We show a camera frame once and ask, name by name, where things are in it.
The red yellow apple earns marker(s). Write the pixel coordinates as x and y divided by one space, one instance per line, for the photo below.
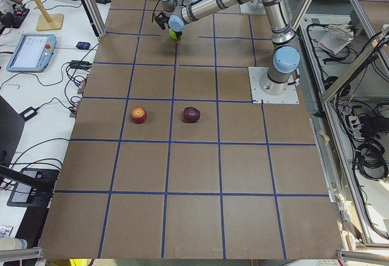
138 115

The teach pendant tablet near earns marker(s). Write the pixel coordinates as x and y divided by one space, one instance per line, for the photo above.
32 53

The wooden mug stand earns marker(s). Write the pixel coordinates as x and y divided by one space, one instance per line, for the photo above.
48 21

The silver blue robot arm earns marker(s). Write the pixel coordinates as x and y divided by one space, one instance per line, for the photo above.
176 14

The small blue device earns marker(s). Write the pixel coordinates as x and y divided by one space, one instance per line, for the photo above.
83 45

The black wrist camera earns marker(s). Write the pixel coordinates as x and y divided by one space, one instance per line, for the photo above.
161 19

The black monitor stand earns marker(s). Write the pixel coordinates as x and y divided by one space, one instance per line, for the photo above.
29 183

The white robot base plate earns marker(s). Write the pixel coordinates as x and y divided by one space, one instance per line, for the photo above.
265 91

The crumpled white paper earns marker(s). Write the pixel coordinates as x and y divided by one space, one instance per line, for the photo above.
337 37

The dark red apple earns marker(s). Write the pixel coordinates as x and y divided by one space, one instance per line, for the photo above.
191 115

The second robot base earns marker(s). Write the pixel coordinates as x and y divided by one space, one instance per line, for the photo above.
253 7

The green apple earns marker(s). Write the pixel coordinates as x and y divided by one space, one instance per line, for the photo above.
174 34

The black power adapter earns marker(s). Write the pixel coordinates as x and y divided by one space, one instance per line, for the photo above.
28 113

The aluminium frame post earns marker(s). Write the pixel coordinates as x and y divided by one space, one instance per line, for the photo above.
94 17

